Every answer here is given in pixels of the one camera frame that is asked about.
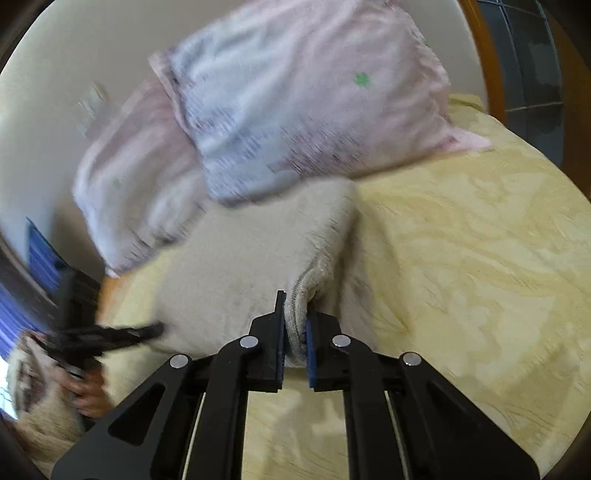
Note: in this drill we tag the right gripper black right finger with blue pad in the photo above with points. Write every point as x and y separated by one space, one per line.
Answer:
404 419

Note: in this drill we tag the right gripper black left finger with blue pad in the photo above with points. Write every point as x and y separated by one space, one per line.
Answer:
187 420

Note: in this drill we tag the beige cable knit sweater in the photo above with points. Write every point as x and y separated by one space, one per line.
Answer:
305 243

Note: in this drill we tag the person's left hand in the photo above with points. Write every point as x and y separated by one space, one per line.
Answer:
87 394

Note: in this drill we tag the blue window curtain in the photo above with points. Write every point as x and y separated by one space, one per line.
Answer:
17 313

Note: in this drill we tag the pink pillow behind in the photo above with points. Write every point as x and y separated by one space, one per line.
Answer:
140 185

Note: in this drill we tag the yellow patterned bedspread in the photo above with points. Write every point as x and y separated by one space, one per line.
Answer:
479 262

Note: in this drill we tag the floral pillow pale blue pink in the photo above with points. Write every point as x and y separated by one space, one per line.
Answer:
276 92

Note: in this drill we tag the wooden bed frame edge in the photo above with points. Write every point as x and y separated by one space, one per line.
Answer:
108 294

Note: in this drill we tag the wall mounted television screen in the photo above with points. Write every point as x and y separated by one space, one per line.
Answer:
45 265

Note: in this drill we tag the white wall switch plate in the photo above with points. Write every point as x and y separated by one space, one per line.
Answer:
91 108

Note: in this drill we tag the wooden door frame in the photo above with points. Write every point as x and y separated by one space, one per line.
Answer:
538 82

